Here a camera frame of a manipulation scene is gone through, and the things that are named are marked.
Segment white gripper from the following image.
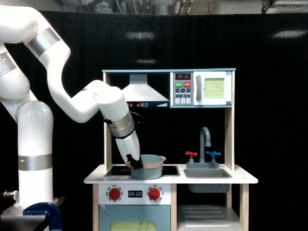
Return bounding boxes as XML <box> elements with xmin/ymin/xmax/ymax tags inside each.
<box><xmin>115</xmin><ymin>131</ymin><xmax>143</xmax><ymax>169</ymax></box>

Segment grey-blue toy pot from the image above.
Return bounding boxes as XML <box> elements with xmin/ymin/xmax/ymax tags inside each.
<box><xmin>126</xmin><ymin>154</ymin><xmax>166</xmax><ymax>180</ymax></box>

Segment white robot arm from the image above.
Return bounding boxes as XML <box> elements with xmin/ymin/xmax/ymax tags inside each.
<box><xmin>0</xmin><ymin>6</ymin><xmax>142</xmax><ymax>208</ymax></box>

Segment wooden toy kitchen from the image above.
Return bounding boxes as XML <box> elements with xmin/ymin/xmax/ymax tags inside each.
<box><xmin>84</xmin><ymin>68</ymin><xmax>258</xmax><ymax>231</ymax></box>

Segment black toy stovetop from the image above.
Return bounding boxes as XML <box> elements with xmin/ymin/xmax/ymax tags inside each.
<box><xmin>105</xmin><ymin>166</ymin><xmax>180</xmax><ymax>177</ymax></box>

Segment right red oven knob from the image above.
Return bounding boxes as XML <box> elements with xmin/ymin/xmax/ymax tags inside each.
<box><xmin>148</xmin><ymin>188</ymin><xmax>160</xmax><ymax>201</ymax></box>

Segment red oven knob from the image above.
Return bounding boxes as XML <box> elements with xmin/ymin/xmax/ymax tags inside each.
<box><xmin>108</xmin><ymin>188</ymin><xmax>121</xmax><ymax>201</ymax></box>
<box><xmin>148</xmin><ymin>188</ymin><xmax>160</xmax><ymax>201</ymax></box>

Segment left red oven knob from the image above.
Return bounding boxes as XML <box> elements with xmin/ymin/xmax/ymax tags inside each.
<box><xmin>108</xmin><ymin>188</ymin><xmax>121</xmax><ymax>201</ymax></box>

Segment grey toy sink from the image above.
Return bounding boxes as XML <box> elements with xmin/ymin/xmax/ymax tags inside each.
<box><xmin>184</xmin><ymin>168</ymin><xmax>232</xmax><ymax>193</ymax></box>

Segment blue toy oven door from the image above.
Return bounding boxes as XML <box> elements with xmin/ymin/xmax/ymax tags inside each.
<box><xmin>99</xmin><ymin>205</ymin><xmax>171</xmax><ymax>231</ymax></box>

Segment grey toy faucet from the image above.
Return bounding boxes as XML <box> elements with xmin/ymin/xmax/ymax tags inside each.
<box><xmin>186</xmin><ymin>127</ymin><xmax>218</xmax><ymax>169</ymax></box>

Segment grey range hood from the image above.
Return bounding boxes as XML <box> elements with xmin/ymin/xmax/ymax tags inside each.
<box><xmin>122</xmin><ymin>73</ymin><xmax>170</xmax><ymax>109</ymax></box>

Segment toy microwave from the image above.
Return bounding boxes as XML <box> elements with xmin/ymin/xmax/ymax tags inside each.
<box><xmin>170</xmin><ymin>70</ymin><xmax>235</xmax><ymax>108</ymax></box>

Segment blue C-clamp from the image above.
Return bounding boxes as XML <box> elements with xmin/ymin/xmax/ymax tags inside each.
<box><xmin>23</xmin><ymin>202</ymin><xmax>62</xmax><ymax>231</ymax></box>

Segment black backdrop curtain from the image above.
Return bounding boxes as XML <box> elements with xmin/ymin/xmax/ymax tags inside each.
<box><xmin>0</xmin><ymin>11</ymin><xmax>308</xmax><ymax>231</ymax></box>

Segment red tap handle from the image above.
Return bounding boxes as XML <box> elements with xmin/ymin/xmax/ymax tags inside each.
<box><xmin>185</xmin><ymin>151</ymin><xmax>198</xmax><ymax>159</ymax></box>

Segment blue tap handle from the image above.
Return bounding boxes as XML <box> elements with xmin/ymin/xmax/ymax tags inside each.
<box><xmin>206</xmin><ymin>151</ymin><xmax>221</xmax><ymax>160</ymax></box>

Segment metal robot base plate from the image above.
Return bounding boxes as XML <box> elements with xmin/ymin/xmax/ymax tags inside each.
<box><xmin>0</xmin><ymin>196</ymin><xmax>67</xmax><ymax>223</ymax></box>

